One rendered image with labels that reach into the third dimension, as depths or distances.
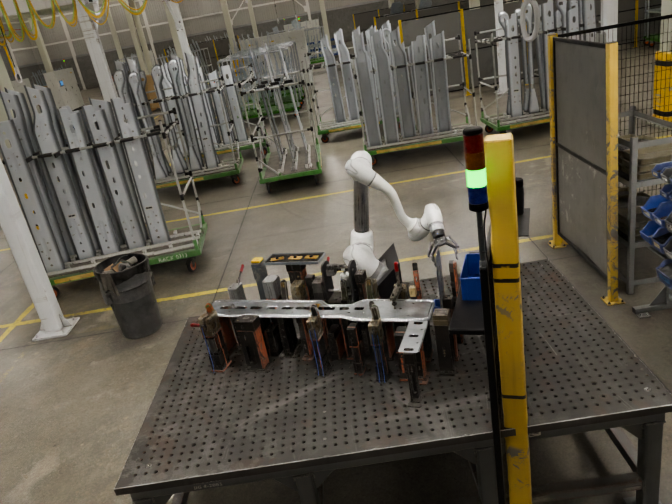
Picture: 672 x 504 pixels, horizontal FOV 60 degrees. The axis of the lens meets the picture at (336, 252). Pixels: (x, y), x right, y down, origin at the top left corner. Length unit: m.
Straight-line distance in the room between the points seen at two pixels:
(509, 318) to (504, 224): 0.41
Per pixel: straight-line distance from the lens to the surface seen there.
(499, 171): 2.23
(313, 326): 3.11
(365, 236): 3.92
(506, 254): 2.35
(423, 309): 3.13
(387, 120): 9.93
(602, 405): 2.96
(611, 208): 4.85
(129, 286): 5.58
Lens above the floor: 2.53
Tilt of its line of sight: 22 degrees down
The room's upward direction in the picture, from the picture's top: 10 degrees counter-clockwise
